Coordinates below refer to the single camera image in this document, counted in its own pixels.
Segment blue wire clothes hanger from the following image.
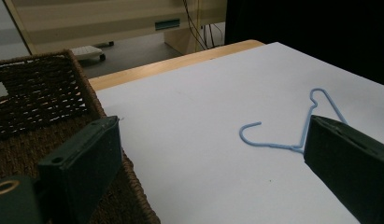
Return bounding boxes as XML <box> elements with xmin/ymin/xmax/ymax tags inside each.
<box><xmin>238</xmin><ymin>88</ymin><xmax>349</xmax><ymax>155</ymax></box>

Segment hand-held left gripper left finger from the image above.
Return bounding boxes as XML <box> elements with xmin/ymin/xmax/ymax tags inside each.
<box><xmin>36</xmin><ymin>115</ymin><xmax>123</xmax><ymax>224</ymax></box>

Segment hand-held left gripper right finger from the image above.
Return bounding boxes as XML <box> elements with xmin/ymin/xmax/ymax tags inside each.
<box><xmin>303</xmin><ymin>114</ymin><xmax>384</xmax><ymax>224</ymax></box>

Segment black cables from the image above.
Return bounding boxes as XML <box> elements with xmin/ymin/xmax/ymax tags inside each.
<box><xmin>181</xmin><ymin>0</ymin><xmax>225</xmax><ymax>50</ymax></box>

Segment brown woven basket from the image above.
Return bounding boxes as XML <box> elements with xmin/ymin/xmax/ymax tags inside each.
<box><xmin>0</xmin><ymin>49</ymin><xmax>162</xmax><ymax>224</ymax></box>

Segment yellow cable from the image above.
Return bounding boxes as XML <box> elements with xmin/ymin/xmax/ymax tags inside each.
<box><xmin>194</xmin><ymin>0</ymin><xmax>202</xmax><ymax>52</ymax></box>

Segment beige cabinet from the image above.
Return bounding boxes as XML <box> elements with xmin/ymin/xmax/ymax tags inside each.
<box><xmin>4</xmin><ymin>0</ymin><xmax>228</xmax><ymax>56</ymax></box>

